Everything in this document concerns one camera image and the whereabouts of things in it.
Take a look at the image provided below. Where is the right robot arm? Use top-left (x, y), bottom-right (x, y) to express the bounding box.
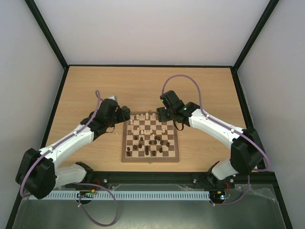
top-left (157, 90), bottom-right (264, 187)

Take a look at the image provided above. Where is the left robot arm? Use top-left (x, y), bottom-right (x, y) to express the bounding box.
top-left (15, 98), bottom-right (131, 199)

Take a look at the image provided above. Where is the wooden chess board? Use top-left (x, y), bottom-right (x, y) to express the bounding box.
top-left (121, 112), bottom-right (180, 163)

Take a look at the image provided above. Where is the black king piece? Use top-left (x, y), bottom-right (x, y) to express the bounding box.
top-left (145, 146), bottom-right (150, 156)

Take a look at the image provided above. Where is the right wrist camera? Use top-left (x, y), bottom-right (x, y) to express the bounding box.
top-left (160, 90), bottom-right (184, 109)

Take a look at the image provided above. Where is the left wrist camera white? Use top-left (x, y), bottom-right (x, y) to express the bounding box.
top-left (108, 95), bottom-right (118, 102)

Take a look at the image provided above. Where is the black aluminium frame rail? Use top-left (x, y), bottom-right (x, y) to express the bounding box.
top-left (22, 170), bottom-right (277, 189)

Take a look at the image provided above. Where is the light blue cable duct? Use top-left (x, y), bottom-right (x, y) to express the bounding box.
top-left (44, 190), bottom-right (210, 201)

